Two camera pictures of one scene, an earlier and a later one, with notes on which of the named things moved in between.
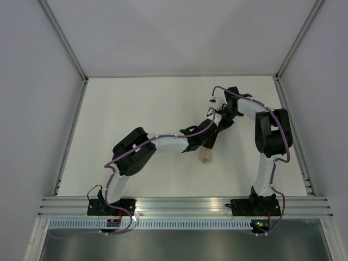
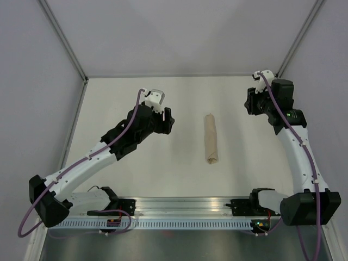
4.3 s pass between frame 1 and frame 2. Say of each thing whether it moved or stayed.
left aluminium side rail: stayed
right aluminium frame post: stayed
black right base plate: stayed
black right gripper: moved
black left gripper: moved
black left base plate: stayed
